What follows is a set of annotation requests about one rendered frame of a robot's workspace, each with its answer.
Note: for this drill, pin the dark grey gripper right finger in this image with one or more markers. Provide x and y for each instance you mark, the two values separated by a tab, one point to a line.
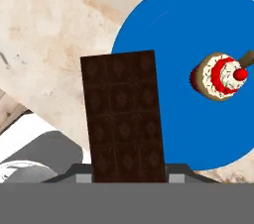
178	172

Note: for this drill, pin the blue round plate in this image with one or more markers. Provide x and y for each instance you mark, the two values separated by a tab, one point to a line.
185	26

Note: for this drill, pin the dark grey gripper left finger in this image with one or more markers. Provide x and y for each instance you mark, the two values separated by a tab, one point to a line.
81	172

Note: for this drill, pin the cupcake with red cherry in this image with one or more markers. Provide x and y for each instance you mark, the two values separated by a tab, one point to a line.
220	77

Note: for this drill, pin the dark brown chocolate bar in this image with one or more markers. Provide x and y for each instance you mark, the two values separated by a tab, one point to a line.
124	115

